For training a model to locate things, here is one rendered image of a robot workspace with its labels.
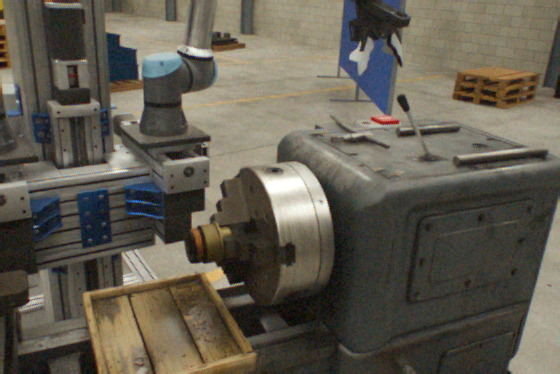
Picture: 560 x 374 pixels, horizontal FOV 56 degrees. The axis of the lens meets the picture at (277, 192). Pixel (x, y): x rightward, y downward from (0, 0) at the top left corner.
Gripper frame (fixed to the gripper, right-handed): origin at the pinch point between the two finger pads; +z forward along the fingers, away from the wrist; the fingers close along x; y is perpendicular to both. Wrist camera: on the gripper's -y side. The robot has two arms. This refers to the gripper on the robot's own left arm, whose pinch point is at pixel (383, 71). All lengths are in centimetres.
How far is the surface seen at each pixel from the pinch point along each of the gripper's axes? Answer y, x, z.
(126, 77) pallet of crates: 696, -176, -14
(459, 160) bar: -25.1, 5.5, 20.1
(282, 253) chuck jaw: -14, 47, 30
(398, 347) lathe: -19, 24, 60
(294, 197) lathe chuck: -11.5, 41.1, 20.5
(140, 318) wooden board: 15, 70, 45
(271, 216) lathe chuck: -11, 47, 23
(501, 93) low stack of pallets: 366, -615, 93
